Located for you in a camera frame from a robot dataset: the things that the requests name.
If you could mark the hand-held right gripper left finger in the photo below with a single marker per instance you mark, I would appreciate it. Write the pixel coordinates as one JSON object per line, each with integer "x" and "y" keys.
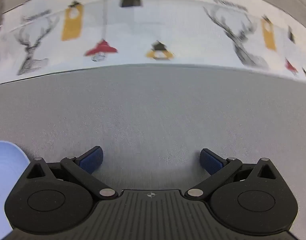
{"x": 91, "y": 161}

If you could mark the light blue plate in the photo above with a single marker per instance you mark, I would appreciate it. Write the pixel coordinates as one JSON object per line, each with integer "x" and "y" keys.
{"x": 5, "y": 175}

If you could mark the grey printed tablecloth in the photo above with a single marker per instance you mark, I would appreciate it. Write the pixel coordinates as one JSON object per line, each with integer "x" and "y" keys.
{"x": 153, "y": 110}

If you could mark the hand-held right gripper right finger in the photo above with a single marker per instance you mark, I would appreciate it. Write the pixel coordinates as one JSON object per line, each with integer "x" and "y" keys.
{"x": 211, "y": 161}

